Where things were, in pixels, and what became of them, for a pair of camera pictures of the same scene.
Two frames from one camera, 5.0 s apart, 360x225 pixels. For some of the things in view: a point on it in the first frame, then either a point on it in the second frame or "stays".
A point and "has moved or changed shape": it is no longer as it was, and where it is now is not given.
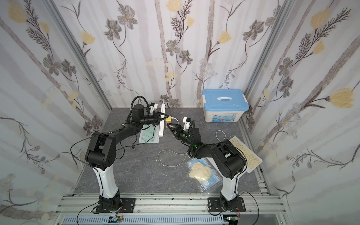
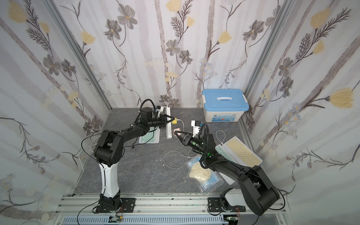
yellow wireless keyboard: x=252 y=159 stays
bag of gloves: x=203 y=174 stays
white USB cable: x=174 y=151 has moved or changed shape
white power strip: x=161 y=125 to x=169 y=125
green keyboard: x=150 y=134 stays
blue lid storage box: x=225 y=105 stays
